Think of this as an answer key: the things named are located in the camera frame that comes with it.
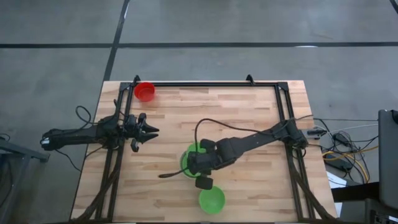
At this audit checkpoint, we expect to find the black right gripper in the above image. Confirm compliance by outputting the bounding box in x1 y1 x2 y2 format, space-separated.
187 138 225 191

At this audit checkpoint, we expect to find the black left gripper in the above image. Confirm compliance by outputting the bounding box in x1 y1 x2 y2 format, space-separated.
122 112 160 154

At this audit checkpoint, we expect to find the green plastic bowl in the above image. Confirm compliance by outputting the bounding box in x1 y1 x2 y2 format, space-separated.
198 185 226 215
180 151 200 179
186 142 209 156

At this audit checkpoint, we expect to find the red plastic bowl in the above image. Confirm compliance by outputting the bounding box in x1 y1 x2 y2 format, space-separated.
133 82 156 103

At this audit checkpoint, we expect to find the green bowl in silver rim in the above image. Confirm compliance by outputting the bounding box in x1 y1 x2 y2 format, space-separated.
178 150 200 180

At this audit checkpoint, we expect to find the white paper sheet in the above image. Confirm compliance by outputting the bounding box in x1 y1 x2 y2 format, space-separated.
326 170 344 219

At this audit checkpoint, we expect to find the grey metal stand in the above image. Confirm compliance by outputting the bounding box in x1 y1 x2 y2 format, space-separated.
0 133 51 224

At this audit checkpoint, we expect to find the black power adapter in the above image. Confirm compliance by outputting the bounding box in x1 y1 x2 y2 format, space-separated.
323 157 353 173

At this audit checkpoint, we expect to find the black floor bar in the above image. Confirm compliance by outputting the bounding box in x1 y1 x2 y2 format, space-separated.
330 181 381 203

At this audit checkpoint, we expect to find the dark grey case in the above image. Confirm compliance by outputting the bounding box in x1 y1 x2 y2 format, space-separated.
377 108 398 211

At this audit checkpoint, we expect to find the dark box with label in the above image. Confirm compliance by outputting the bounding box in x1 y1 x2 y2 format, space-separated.
364 198 398 224

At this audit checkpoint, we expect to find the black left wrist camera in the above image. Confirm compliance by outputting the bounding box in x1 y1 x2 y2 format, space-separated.
126 114 139 128

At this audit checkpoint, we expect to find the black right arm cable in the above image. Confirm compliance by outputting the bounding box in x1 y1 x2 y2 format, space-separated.
193 114 315 154

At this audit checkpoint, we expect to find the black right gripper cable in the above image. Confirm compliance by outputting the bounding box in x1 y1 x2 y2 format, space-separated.
158 169 188 179

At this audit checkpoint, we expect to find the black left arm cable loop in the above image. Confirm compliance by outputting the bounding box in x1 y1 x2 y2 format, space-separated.
75 105 103 127

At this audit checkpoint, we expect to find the black aluminium table frame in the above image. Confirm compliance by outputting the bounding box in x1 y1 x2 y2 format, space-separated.
70 74 336 223

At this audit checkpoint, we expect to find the black left arm trailing cable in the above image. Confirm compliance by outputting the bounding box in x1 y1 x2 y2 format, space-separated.
53 148 83 173

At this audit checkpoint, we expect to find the white cable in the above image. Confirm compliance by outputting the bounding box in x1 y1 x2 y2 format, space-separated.
313 123 379 136

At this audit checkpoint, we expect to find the yellow cable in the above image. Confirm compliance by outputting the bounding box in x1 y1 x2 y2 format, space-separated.
321 145 380 185

